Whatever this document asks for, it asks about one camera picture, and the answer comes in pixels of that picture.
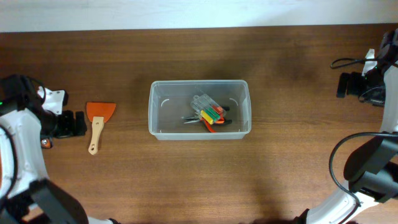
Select orange-black long nose pliers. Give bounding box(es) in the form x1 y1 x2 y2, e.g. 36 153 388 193
182 105 233 126

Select clear plastic container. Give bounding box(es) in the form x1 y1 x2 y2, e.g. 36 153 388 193
148 80 251 140

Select clear screwdriver set case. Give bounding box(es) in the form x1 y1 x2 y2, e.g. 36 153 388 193
190 94 226 125

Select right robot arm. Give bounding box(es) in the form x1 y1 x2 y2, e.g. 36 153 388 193
294 30 397 224

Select orange socket bit holder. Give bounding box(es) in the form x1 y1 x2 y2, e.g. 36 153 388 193
40 138 53 149

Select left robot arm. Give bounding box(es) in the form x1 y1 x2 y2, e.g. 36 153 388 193
1 74 101 223

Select small red-handled pliers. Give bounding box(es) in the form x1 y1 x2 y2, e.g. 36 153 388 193
200 118 226 133

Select orange scraper wooden handle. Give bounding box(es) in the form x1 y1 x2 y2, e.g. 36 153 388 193
86 102 116 155

